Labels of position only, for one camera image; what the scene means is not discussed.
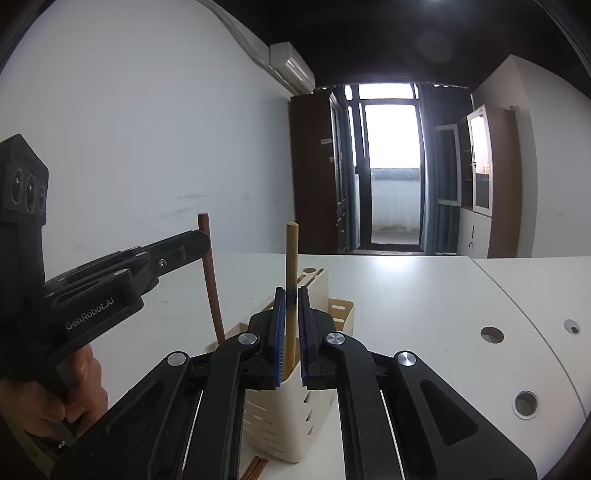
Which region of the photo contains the light bamboo chopstick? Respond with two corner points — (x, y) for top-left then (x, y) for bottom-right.
(283, 222), (298, 380)

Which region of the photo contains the person's left hand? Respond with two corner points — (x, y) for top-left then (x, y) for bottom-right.
(1, 345), (108, 442)

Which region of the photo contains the glass balcony door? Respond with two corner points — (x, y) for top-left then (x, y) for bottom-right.
(344, 83), (424, 254)

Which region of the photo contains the brown white glass cabinet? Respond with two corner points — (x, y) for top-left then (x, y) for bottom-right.
(437, 104), (522, 259)

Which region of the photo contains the dark blue curtain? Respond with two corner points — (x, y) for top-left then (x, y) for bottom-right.
(418, 83), (473, 255)

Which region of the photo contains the table cable grommet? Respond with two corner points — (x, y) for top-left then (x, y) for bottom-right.
(513, 390), (540, 420)
(480, 326), (505, 344)
(564, 319), (581, 335)

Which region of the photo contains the black camera module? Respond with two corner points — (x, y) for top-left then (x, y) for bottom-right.
(1, 134), (49, 298)

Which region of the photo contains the white wall air conditioner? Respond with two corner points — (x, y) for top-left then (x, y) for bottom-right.
(270, 42), (315, 95)

